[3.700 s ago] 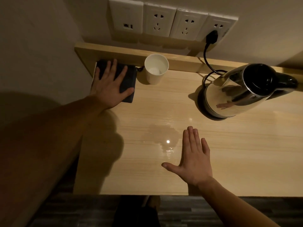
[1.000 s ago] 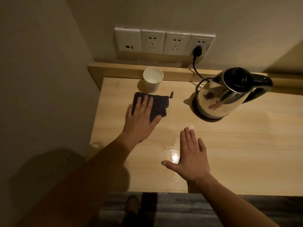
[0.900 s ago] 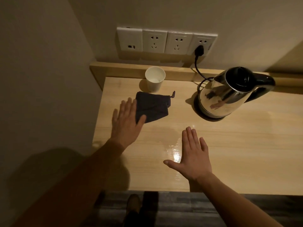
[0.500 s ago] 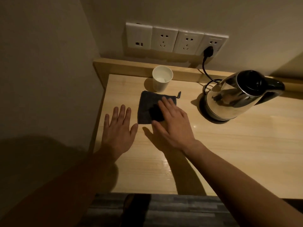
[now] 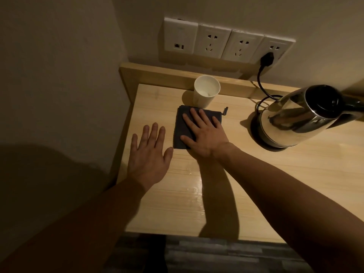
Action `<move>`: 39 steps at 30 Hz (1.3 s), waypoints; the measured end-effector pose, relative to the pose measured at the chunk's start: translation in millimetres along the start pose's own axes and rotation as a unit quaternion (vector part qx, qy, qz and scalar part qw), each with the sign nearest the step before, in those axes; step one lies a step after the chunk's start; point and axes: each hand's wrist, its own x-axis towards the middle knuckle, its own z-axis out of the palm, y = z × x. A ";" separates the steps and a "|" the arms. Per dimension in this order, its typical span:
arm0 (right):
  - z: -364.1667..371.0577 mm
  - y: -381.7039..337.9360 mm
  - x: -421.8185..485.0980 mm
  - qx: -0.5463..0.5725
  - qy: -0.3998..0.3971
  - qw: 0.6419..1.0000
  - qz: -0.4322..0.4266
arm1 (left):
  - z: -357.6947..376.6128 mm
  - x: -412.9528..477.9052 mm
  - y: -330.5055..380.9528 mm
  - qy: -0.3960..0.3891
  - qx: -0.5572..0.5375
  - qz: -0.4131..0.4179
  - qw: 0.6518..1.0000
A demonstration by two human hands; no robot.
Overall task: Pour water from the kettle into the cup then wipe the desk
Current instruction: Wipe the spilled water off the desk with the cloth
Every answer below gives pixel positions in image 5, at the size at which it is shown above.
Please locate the person's left hand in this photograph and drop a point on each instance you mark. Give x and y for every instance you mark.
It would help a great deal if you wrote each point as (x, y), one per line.
(148, 162)

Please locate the person's right hand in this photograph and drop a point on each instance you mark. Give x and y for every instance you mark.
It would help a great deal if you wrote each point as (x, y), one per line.
(209, 137)

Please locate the person's right little finger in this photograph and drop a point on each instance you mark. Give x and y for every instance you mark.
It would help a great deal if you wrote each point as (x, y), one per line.
(217, 123)

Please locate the person's right thumb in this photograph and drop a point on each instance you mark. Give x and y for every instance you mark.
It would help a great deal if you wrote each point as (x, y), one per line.
(187, 140)

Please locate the person's left middle finger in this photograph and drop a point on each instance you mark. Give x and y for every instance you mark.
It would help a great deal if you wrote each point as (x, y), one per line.
(153, 135)

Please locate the person's left little finger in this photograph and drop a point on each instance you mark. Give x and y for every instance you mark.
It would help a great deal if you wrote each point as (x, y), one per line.
(134, 143)

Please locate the person's right middle finger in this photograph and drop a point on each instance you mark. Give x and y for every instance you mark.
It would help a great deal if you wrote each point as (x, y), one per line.
(197, 117)

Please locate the person's left thumb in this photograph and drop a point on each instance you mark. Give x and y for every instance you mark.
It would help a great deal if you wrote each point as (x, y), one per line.
(168, 156)

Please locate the dark grey cloth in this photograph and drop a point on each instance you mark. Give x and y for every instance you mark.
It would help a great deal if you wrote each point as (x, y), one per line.
(182, 130)

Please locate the person's left forearm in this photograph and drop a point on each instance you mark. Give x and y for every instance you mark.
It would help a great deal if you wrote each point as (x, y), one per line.
(71, 227)

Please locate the person's right forearm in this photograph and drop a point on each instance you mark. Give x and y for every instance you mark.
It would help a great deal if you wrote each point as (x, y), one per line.
(293, 207)

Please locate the white paper cup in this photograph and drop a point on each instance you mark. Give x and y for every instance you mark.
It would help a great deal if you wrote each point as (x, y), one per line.
(205, 92)

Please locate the light wooden desk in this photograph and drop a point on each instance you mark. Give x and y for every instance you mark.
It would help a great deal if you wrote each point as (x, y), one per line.
(256, 173)

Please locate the black power plug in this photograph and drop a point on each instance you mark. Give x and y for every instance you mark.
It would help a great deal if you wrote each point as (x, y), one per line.
(267, 59)

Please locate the stainless steel electric kettle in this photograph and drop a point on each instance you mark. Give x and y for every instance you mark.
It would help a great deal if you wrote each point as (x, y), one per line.
(301, 116)

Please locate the white wall power socket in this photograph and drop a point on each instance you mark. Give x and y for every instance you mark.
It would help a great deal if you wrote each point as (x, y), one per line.
(212, 41)
(241, 46)
(277, 48)

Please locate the white wall socket with ports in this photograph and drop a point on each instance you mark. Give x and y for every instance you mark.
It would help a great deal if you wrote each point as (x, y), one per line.
(179, 35)

